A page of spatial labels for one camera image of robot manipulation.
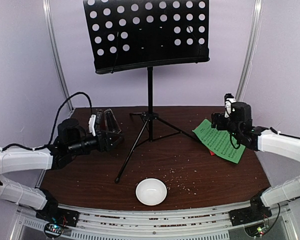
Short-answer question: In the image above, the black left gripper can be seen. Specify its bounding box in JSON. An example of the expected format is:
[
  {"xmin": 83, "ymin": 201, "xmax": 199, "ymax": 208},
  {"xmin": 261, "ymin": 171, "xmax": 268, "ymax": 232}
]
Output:
[{"xmin": 67, "ymin": 128, "xmax": 124, "ymax": 156}]

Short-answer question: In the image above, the dark red wooden metronome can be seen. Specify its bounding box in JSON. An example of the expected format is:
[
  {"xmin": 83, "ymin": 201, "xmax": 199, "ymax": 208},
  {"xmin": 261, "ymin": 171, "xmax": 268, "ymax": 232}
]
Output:
[{"xmin": 100, "ymin": 108, "xmax": 124, "ymax": 152}]

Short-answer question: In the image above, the clear plastic metronome cover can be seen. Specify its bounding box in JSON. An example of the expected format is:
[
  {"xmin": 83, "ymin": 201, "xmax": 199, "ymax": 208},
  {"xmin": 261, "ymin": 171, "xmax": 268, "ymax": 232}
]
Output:
[{"xmin": 103, "ymin": 108, "xmax": 122, "ymax": 134}]

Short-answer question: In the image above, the green paper sheet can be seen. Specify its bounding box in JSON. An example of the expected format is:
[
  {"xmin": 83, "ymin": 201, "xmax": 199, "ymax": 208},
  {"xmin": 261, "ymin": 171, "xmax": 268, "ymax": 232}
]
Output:
[{"xmin": 192, "ymin": 119, "xmax": 246, "ymax": 164}]

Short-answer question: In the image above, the red paper sheet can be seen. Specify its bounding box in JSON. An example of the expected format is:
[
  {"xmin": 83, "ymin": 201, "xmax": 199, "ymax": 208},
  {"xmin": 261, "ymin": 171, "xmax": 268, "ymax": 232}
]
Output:
[{"xmin": 208, "ymin": 149, "xmax": 216, "ymax": 156}]

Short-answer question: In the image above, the black music stand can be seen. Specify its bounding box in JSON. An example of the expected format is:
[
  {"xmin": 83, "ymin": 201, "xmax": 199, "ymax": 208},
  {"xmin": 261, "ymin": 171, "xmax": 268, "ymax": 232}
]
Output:
[{"xmin": 82, "ymin": 0, "xmax": 211, "ymax": 185}]

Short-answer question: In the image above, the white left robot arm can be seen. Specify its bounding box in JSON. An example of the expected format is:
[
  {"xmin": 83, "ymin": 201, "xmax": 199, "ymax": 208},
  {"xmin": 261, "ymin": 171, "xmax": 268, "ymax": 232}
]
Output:
[{"xmin": 0, "ymin": 118, "xmax": 124, "ymax": 226}]

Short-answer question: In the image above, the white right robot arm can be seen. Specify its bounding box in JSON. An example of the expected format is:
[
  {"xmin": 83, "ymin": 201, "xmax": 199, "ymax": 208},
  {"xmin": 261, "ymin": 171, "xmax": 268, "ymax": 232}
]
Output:
[{"xmin": 211, "ymin": 94, "xmax": 300, "ymax": 226}]

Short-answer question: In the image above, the white ceramic bowl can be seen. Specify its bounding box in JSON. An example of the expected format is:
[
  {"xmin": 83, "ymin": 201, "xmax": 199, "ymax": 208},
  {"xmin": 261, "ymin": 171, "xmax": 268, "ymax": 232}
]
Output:
[{"xmin": 135, "ymin": 178, "xmax": 168, "ymax": 206}]

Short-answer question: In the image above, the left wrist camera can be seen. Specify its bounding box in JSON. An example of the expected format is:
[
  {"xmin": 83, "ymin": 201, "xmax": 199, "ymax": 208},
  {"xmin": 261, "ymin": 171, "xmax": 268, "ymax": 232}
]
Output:
[{"xmin": 88, "ymin": 111, "xmax": 103, "ymax": 137}]

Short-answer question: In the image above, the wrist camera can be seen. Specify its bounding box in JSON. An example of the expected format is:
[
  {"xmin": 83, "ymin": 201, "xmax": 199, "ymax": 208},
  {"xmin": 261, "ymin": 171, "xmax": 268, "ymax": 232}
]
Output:
[
  {"xmin": 224, "ymin": 93, "xmax": 236, "ymax": 118},
  {"xmin": 88, "ymin": 111, "xmax": 103, "ymax": 137}
]

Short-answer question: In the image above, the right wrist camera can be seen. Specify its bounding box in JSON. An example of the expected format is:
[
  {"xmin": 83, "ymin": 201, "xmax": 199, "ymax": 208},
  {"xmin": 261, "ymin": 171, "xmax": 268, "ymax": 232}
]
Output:
[{"xmin": 224, "ymin": 93, "xmax": 236, "ymax": 118}]

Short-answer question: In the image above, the aluminium front rail base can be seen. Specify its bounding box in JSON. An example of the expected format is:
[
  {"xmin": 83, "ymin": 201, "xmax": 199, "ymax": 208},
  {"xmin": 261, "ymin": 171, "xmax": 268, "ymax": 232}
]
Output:
[{"xmin": 9, "ymin": 199, "xmax": 298, "ymax": 240}]

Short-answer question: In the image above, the right aluminium frame post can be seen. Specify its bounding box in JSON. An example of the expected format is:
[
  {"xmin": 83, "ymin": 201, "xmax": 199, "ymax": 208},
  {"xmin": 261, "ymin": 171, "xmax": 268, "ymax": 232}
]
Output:
[{"xmin": 235, "ymin": 0, "xmax": 264, "ymax": 102}]

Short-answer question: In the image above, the aluminium frame post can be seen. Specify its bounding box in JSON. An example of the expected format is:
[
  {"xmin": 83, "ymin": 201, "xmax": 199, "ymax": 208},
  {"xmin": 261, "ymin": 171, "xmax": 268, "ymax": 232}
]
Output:
[
  {"xmin": 42, "ymin": 0, "xmax": 70, "ymax": 99},
  {"xmin": 235, "ymin": 0, "xmax": 264, "ymax": 102}
]

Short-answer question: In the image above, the left aluminium frame post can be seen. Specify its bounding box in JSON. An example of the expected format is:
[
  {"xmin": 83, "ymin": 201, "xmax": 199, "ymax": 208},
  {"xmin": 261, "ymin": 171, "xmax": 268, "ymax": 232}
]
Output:
[{"xmin": 42, "ymin": 0, "xmax": 70, "ymax": 99}]

